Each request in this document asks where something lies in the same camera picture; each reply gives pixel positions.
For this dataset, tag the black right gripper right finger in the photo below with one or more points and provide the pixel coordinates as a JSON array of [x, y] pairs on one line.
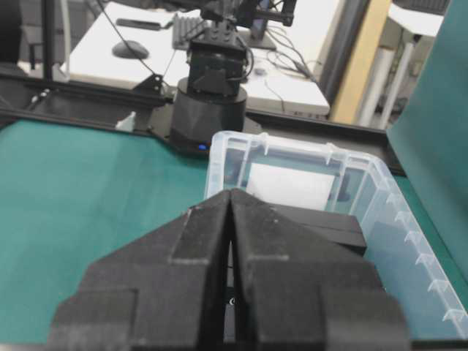
[[295, 290]]

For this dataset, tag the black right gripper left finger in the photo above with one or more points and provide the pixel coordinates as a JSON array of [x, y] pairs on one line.
[[163, 291]]

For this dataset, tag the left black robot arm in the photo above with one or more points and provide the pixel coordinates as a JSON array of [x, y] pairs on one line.
[[210, 99]]

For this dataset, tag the white paper sheet in case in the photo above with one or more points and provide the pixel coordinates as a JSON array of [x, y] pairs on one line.
[[285, 186]]

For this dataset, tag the clear plastic storage case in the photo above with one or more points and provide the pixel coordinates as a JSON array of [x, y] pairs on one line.
[[364, 188]]

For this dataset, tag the black computer mouse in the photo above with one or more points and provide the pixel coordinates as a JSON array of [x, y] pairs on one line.
[[130, 50]]

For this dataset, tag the black monitor stand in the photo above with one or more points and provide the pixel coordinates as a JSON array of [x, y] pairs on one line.
[[256, 37]]

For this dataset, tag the white desk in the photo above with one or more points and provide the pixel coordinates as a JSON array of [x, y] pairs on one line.
[[92, 61]]

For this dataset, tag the black keyboard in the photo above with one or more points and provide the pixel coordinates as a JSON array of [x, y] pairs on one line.
[[185, 29]]

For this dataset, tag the black phone on desk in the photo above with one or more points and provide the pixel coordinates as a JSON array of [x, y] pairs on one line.
[[138, 24]]

